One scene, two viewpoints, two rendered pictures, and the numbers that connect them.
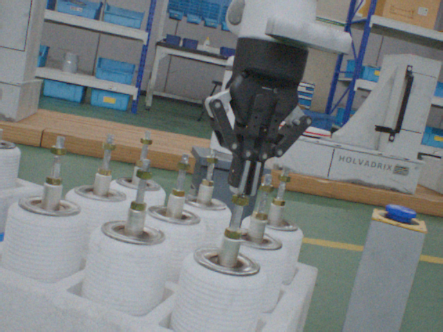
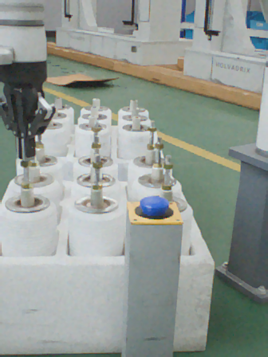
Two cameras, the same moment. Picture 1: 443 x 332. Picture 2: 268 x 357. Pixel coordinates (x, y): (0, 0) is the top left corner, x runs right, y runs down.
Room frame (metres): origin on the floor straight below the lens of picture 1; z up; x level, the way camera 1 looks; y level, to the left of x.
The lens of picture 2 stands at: (0.42, -0.82, 0.59)
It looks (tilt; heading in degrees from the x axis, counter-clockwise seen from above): 20 degrees down; 68
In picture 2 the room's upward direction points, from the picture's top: 2 degrees clockwise
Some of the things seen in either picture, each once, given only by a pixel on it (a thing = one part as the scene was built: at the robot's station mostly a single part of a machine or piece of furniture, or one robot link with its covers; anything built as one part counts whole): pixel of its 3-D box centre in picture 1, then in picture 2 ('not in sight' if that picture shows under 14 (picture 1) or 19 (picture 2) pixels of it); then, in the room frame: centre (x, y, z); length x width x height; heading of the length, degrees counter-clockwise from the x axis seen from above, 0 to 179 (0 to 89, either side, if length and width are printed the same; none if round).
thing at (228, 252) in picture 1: (229, 251); (27, 197); (0.55, -0.03, 0.26); 0.02 x 0.02 x 0.03
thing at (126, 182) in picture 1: (138, 184); (150, 162); (0.84, 0.13, 0.25); 0.08 x 0.08 x 0.01
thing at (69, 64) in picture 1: (70, 63); not in sight; (5.08, 1.66, 0.35); 0.16 x 0.15 x 0.19; 101
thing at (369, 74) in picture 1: (368, 72); not in sight; (5.77, -1.35, 0.90); 0.50 x 0.38 x 0.21; 13
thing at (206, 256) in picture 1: (226, 261); (27, 203); (0.55, -0.03, 0.25); 0.08 x 0.08 x 0.01
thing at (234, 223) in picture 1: (236, 218); (26, 174); (0.55, -0.03, 0.30); 0.01 x 0.01 x 0.08; 12
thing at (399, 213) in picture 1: (399, 215); (154, 207); (0.69, -0.25, 0.32); 0.04 x 0.04 x 0.02
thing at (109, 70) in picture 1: (115, 70); not in sight; (5.25, 1.25, 0.36); 0.50 x 0.38 x 0.21; 12
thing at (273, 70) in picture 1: (265, 83); (23, 85); (0.55, -0.03, 0.45); 0.08 x 0.08 x 0.09
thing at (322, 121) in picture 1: (303, 128); not in sight; (5.29, -0.73, 0.19); 0.50 x 0.41 x 0.37; 16
